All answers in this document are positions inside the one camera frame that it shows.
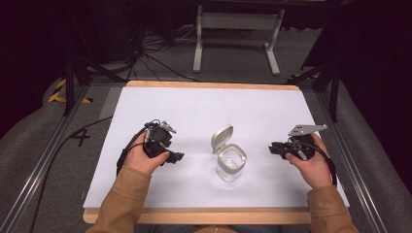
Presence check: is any black tripod stand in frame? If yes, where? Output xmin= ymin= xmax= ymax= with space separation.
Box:
xmin=285 ymin=59 xmax=342 ymax=123
xmin=61 ymin=52 xmax=128 ymax=117

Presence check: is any clear plastic container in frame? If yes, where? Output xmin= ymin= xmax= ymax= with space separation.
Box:
xmin=211 ymin=123 xmax=248 ymax=183

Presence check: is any person's left hand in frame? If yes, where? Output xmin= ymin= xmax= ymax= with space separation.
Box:
xmin=123 ymin=132 xmax=171 ymax=176

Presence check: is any white metal stand frame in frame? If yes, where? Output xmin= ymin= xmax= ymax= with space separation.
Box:
xmin=192 ymin=4 xmax=287 ymax=77

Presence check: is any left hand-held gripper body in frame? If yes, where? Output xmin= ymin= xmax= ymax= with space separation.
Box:
xmin=143 ymin=118 xmax=178 ymax=159

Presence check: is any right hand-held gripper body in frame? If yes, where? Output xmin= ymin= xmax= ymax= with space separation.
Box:
xmin=286 ymin=123 xmax=328 ymax=161

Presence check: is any hand-held gripper black cable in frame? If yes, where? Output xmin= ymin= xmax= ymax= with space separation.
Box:
xmin=291 ymin=137 xmax=338 ymax=187
xmin=116 ymin=124 xmax=151 ymax=178

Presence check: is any bundle of black floor cables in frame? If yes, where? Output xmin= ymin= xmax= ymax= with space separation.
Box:
xmin=124 ymin=23 xmax=202 ymax=83

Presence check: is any white table mat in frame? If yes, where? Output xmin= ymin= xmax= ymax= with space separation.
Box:
xmin=83 ymin=85 xmax=350 ymax=210

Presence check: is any yellow black hazard tape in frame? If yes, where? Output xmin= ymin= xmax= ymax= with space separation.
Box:
xmin=48 ymin=78 xmax=94 ymax=105

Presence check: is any aluminium floor rail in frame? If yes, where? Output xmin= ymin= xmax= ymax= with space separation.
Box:
xmin=0 ymin=84 xmax=91 ymax=233
xmin=315 ymin=91 xmax=390 ymax=233

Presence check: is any left hand-held gripper black cable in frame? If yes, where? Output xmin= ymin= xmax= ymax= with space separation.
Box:
xmin=116 ymin=124 xmax=151 ymax=178

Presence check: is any long black floor cable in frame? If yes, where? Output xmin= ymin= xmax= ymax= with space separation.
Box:
xmin=28 ymin=116 xmax=114 ymax=233

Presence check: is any right hand-held gripper black cable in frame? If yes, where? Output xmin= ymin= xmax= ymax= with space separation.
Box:
xmin=291 ymin=137 xmax=338 ymax=187

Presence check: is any person's right hand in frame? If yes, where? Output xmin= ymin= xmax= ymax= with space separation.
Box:
xmin=285 ymin=133 xmax=333 ymax=189

